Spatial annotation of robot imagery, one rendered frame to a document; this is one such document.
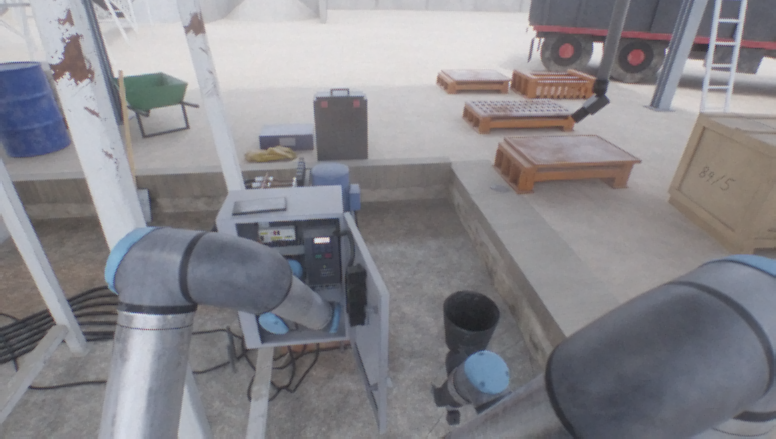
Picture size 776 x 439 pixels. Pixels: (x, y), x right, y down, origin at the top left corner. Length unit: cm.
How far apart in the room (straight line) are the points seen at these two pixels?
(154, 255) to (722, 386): 68
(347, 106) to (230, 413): 262
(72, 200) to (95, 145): 354
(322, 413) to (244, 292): 164
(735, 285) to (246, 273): 59
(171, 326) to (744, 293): 70
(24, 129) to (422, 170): 407
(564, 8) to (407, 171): 612
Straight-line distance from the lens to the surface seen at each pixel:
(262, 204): 132
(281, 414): 226
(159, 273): 66
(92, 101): 93
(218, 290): 63
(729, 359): 41
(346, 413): 222
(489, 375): 92
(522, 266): 262
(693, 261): 326
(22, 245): 253
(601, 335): 41
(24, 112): 525
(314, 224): 135
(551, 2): 908
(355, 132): 377
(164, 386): 71
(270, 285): 65
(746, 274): 49
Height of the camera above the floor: 189
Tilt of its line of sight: 29 degrees down
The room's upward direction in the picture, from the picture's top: 1 degrees clockwise
